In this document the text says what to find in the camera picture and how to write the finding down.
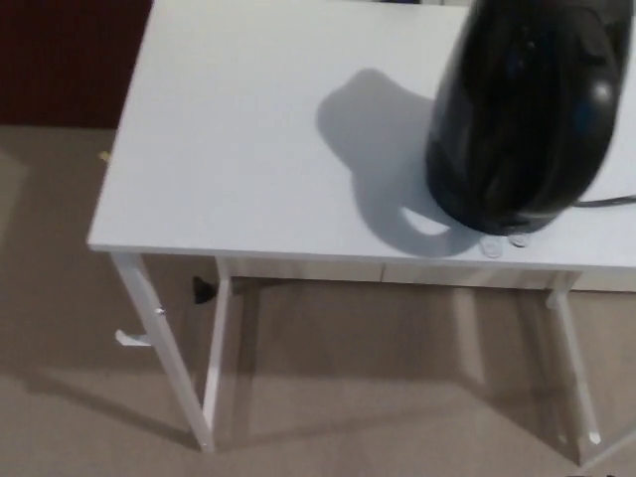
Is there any black floor door stop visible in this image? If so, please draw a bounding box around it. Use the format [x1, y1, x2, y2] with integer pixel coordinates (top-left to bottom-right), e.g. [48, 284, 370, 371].
[192, 275, 219, 306]

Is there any white hook on table leg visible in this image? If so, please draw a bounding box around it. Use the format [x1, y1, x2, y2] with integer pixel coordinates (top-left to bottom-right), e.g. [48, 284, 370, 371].
[114, 328, 151, 348]

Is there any black electric kettle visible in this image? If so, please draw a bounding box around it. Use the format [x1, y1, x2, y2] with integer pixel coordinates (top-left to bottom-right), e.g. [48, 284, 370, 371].
[423, 0, 633, 238]

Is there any dark red cabinet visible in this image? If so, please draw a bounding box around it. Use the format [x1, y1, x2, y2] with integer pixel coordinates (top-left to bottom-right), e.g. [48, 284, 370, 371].
[0, 0, 154, 131]

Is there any white metal table leg frame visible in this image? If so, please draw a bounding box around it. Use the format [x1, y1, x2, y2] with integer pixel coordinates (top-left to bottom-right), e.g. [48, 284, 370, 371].
[108, 251, 236, 454]
[543, 271, 636, 472]

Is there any black kettle power cable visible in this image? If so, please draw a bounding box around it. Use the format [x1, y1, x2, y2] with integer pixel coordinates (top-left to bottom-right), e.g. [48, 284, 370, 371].
[572, 195, 636, 209]

